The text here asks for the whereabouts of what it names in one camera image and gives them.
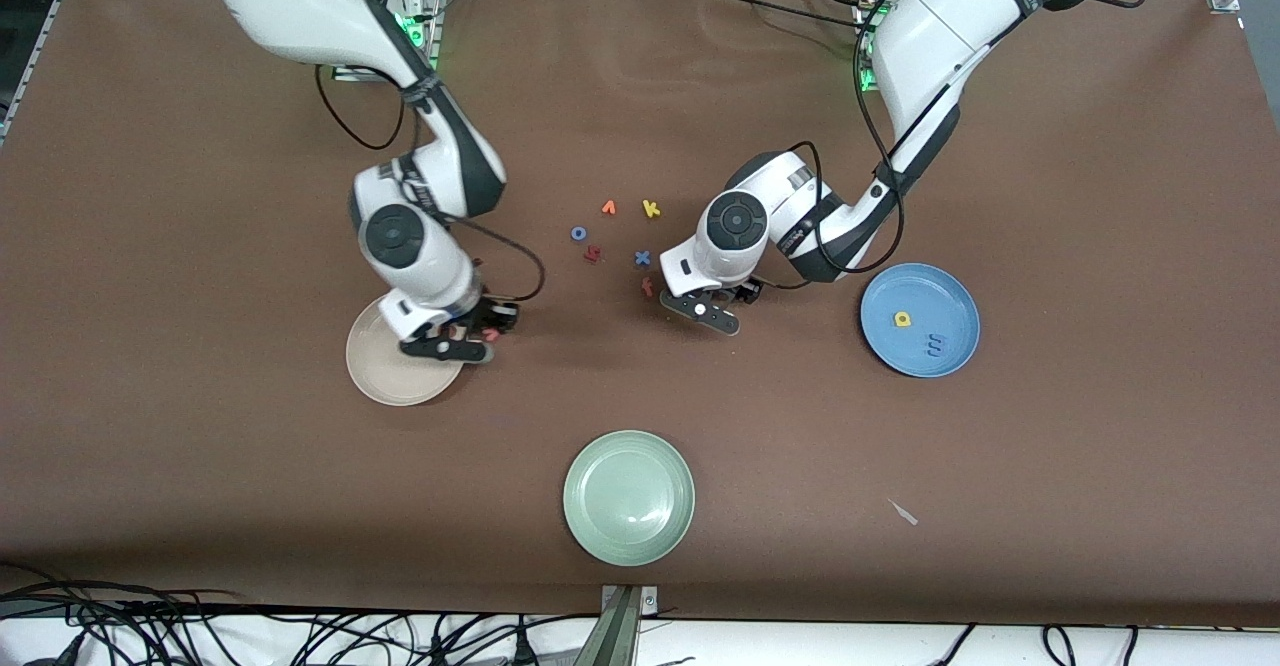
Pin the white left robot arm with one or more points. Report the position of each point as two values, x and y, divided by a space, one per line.
940 36

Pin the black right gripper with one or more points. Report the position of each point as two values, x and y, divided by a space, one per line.
493 314

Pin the blue foam letter m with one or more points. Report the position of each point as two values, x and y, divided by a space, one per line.
935 344

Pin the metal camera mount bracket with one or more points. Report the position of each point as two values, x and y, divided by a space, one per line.
620 636

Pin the green round plate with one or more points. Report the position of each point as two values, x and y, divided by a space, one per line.
628 498

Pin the blue round plate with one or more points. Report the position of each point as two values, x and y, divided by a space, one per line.
920 286

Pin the small white paper scrap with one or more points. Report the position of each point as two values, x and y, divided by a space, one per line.
905 514

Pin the beige round plate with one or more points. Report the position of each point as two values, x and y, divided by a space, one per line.
390 376

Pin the brown table cover sheet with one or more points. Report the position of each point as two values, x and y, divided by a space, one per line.
200 496

